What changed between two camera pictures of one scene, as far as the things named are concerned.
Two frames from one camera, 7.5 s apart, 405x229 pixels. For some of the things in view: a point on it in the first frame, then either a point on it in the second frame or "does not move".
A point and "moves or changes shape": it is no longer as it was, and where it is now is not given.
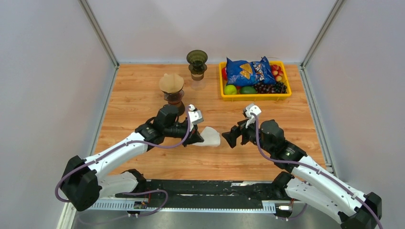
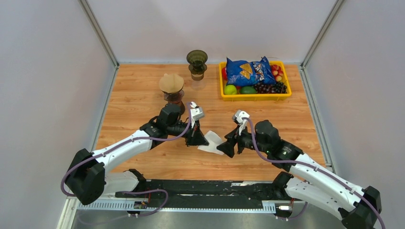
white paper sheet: [211, 136] moves or changes shape
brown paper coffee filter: [171, 83] does not move
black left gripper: [193, 137] does not move
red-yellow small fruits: [277, 72] does not move
